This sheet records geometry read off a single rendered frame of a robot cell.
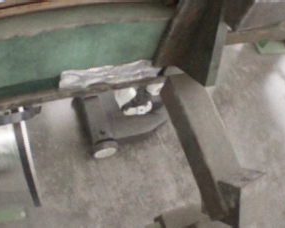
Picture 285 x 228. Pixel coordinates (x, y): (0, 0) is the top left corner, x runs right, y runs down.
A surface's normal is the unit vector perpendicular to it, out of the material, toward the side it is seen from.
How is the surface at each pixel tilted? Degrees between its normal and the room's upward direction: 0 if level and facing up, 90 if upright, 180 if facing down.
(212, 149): 0
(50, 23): 0
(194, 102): 0
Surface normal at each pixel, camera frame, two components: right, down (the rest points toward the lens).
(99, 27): 0.33, 0.84
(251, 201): 0.38, 0.02
